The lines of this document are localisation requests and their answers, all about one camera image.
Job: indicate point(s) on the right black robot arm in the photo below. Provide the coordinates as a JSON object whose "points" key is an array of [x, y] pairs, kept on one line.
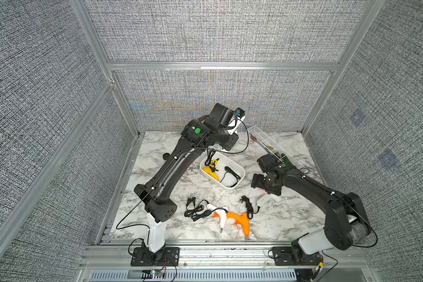
{"points": [[346, 221]]}

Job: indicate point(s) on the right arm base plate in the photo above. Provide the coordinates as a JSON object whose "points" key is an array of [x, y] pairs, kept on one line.
{"points": [[292, 256]]}

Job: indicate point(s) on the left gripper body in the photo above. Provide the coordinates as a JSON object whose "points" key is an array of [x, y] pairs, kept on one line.
{"points": [[225, 140]]}

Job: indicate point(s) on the clear plastic organizer tray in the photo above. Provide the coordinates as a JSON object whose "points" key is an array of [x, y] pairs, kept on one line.
{"points": [[274, 149]]}

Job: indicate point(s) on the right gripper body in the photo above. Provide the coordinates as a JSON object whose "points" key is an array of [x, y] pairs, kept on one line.
{"points": [[264, 183]]}

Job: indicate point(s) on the yellow glue gun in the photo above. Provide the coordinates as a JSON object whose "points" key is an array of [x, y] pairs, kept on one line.
{"points": [[210, 168]]}

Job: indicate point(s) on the white orange glue gun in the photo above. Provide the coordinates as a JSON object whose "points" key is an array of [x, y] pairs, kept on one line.
{"points": [[221, 213]]}

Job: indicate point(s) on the white storage box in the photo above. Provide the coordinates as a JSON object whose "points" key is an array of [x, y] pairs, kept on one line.
{"points": [[230, 173]]}

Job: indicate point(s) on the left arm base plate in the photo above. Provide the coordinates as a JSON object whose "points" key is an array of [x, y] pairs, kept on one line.
{"points": [[142, 257]]}

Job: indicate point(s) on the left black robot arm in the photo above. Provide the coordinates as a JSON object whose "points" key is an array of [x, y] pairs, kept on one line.
{"points": [[155, 194]]}

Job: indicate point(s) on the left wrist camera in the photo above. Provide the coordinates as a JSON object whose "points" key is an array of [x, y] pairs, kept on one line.
{"points": [[239, 115]]}

